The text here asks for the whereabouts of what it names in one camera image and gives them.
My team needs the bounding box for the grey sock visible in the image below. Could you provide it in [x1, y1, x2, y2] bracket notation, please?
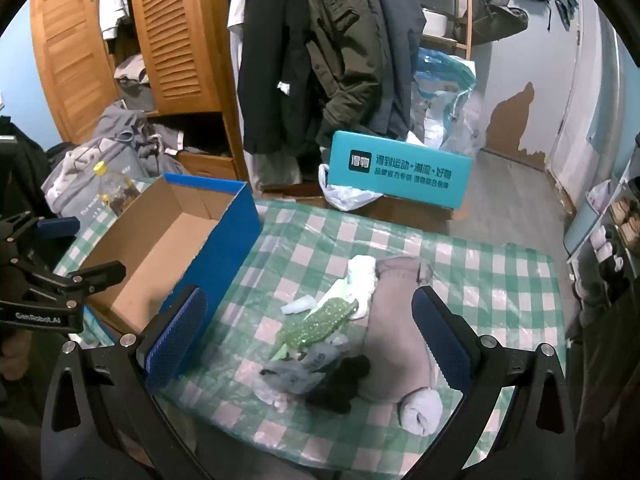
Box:
[400, 387, 443, 436]

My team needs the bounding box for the black hanging coat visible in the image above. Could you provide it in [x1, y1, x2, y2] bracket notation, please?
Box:
[237, 0, 326, 156]

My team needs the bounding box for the clear blue printed plastic bag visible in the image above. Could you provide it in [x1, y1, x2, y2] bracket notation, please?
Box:
[412, 47, 488, 158]

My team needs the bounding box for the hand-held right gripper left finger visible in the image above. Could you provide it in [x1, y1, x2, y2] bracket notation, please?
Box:
[40, 285, 208, 480]

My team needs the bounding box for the teal printed box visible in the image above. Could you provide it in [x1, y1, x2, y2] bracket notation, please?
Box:
[325, 130, 475, 211]

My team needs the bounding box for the dark grey hanging jacket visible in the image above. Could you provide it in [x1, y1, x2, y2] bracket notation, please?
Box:
[352, 0, 428, 141]

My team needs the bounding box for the black sock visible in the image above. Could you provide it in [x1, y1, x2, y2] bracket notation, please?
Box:
[305, 355, 372, 413]

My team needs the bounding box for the olive hanging jacket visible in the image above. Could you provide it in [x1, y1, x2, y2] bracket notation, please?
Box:
[306, 0, 386, 148]

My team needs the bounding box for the white long garment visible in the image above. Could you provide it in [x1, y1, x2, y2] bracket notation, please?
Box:
[248, 150, 304, 189]

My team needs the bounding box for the white plastic bag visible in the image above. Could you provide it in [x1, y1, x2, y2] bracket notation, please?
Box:
[318, 162, 382, 212]

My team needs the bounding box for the yellow capped plastic bottle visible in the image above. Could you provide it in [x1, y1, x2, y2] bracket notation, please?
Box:
[92, 160, 142, 217]

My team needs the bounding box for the white crumpled cloth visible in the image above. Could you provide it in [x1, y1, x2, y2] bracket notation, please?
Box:
[347, 255, 379, 321]

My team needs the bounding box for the wooden louvred wardrobe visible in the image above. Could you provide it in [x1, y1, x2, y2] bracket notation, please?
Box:
[30, 0, 251, 181]

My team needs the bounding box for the grey fleece garment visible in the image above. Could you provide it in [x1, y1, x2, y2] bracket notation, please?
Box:
[360, 256, 442, 403]

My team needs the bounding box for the wooden shelf rack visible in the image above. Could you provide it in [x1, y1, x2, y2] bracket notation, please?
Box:
[400, 0, 473, 58]

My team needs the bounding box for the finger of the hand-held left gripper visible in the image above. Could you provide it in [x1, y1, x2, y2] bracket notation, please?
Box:
[0, 212, 82, 261]
[10, 260, 127, 307]

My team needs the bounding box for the grey hoodie pile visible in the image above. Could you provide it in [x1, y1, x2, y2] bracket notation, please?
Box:
[42, 105, 191, 216]

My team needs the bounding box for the olive hanging bag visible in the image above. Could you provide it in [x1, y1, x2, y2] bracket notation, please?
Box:
[472, 0, 529, 42]

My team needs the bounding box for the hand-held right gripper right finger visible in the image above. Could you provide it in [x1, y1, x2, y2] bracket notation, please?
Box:
[411, 285, 576, 480]

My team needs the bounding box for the green checked tablecloth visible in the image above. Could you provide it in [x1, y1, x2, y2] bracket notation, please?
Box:
[52, 175, 568, 480]

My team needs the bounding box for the green glitter sock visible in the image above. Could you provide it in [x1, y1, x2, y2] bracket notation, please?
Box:
[275, 297, 360, 353]

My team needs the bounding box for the light green cloth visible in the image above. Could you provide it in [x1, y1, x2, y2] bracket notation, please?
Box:
[319, 279, 352, 307]

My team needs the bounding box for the grey plastic bag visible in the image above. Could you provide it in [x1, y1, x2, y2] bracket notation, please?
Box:
[252, 342, 351, 408]

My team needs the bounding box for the shoe rack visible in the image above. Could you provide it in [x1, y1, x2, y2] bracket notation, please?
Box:
[565, 175, 640, 321]

